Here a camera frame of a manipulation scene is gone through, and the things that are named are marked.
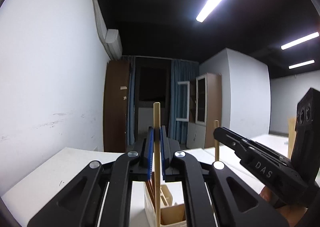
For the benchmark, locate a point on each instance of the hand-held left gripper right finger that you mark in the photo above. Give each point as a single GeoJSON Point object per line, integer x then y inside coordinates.
{"type": "Point", "coordinates": [163, 152]}

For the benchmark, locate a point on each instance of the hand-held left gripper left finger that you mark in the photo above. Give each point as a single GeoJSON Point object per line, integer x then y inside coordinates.
{"type": "Point", "coordinates": [150, 152]}

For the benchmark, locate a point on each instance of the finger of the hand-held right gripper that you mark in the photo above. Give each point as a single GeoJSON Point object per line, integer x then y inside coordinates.
{"type": "Point", "coordinates": [225, 137]}

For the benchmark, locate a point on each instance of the light bamboo chopstick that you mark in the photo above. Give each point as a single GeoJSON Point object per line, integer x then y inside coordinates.
{"type": "Point", "coordinates": [157, 117]}
{"type": "Point", "coordinates": [216, 142]}

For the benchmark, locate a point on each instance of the dark brown wooden chopstick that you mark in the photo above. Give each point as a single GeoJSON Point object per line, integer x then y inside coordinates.
{"type": "Point", "coordinates": [148, 189]}
{"type": "Point", "coordinates": [153, 192]}

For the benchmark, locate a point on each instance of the cream plastic utensil holder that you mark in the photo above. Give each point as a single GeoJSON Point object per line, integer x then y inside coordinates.
{"type": "Point", "coordinates": [172, 214]}

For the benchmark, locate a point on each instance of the person's right hand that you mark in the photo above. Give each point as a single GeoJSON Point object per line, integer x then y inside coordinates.
{"type": "Point", "coordinates": [287, 213]}

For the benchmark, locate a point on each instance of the brown glass-door cabinet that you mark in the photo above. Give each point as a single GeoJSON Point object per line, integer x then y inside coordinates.
{"type": "Point", "coordinates": [212, 107]}

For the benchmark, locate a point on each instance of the brown paper bag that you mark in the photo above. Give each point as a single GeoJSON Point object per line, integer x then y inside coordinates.
{"type": "Point", "coordinates": [291, 137]}

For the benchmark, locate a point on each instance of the blue curtain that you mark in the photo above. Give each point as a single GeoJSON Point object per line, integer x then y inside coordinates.
{"type": "Point", "coordinates": [131, 107]}
{"type": "Point", "coordinates": [176, 87]}

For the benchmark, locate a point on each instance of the white framed open window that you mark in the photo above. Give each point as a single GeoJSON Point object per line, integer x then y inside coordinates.
{"type": "Point", "coordinates": [182, 102]}

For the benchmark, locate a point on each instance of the dark brown wooden cabinet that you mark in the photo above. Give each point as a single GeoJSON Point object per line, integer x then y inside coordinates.
{"type": "Point", "coordinates": [116, 107]}

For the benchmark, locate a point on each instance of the white wall air conditioner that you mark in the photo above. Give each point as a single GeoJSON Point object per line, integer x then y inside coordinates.
{"type": "Point", "coordinates": [113, 42]}

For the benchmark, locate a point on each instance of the white wall conduit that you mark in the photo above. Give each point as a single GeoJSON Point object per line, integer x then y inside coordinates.
{"type": "Point", "coordinates": [96, 9]}

